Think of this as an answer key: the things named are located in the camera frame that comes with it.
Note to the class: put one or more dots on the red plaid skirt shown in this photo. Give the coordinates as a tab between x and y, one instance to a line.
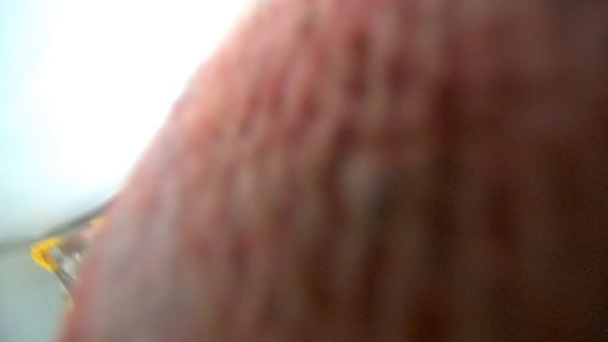
370	170

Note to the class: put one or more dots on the yellow tipped metal tongs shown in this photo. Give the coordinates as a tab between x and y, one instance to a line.
61	255

